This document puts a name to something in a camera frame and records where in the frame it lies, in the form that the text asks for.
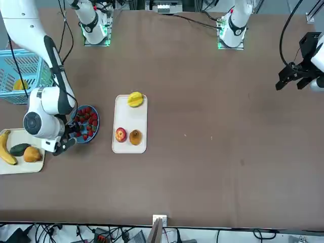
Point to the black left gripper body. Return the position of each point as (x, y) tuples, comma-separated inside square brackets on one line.
[(310, 44)]

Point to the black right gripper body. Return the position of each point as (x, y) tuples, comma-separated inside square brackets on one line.
[(67, 144)]

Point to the dark red strawberry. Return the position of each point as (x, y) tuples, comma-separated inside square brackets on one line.
[(79, 134), (89, 127)]

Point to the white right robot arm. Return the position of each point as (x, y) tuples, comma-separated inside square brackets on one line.
[(17, 20)]

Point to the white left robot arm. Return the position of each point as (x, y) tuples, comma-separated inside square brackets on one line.
[(236, 22)]

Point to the blue round plate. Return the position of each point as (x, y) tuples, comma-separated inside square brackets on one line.
[(97, 131)]

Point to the aluminium corner profile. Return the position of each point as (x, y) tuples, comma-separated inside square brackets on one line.
[(314, 11)]

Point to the large orange pear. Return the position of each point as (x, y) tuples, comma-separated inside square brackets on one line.
[(32, 154)]

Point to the red apple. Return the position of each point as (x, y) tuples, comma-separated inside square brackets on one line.
[(121, 135)]

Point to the dark green avocado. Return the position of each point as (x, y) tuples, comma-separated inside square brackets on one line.
[(19, 150)]

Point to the cream tray with banana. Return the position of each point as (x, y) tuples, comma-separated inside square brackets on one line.
[(25, 168)]

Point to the cream tray with apple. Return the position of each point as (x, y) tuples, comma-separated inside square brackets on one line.
[(130, 119)]

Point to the small brownish pear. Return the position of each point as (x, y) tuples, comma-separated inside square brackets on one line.
[(136, 137)]

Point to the yellow banana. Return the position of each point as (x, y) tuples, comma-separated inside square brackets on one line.
[(5, 152)]

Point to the orange yellow fruit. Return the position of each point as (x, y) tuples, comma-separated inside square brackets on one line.
[(20, 84)]

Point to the light blue plastic basket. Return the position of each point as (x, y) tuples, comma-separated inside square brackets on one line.
[(10, 97)]

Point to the yellow starfruit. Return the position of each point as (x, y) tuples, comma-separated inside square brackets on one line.
[(136, 100)]

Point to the black orange power device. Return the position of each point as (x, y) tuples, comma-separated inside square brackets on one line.
[(102, 235)]

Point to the aluminium frame post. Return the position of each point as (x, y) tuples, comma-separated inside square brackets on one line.
[(158, 227)]

